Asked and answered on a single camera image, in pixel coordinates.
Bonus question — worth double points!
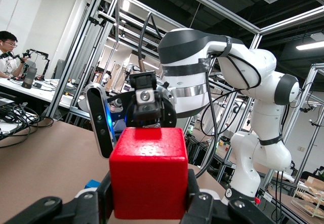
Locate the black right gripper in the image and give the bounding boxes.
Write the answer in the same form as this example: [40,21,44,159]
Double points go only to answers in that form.
[126,70,168,129]

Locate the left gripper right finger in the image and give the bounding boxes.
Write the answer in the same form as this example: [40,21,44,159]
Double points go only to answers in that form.
[181,169,276,224]

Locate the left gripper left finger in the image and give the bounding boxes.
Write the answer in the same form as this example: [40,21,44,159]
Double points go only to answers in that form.
[5,171,113,224]

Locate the red wooden block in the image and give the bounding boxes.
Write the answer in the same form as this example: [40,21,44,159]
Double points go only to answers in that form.
[109,127,189,220]

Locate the blue wooden block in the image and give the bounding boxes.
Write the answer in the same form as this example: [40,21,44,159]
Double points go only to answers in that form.
[84,179,102,190]

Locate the brown paper table cover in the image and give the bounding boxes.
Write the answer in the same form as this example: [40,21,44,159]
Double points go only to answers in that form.
[0,119,228,224]

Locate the clear tray with wooden pieces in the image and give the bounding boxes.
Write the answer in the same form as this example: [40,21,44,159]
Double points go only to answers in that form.
[290,175,324,218]

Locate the white desk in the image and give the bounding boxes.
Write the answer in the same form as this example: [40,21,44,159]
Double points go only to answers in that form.
[0,78,86,109]

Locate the grey drink tumbler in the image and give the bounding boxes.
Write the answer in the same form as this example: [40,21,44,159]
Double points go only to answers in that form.
[21,66,38,90]

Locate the seated person with glasses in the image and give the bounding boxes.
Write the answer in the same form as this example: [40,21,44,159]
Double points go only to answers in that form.
[0,30,26,79]

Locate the black right camera mount bracket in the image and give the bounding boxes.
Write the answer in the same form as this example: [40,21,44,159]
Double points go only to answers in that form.
[106,91,178,130]

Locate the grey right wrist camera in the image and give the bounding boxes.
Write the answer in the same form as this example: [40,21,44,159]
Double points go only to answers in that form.
[84,83,117,159]

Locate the aluminium frame structure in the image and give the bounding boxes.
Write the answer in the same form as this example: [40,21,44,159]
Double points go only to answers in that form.
[45,0,324,211]

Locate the black cable tangle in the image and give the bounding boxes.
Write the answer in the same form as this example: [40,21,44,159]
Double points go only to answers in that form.
[0,103,55,149]

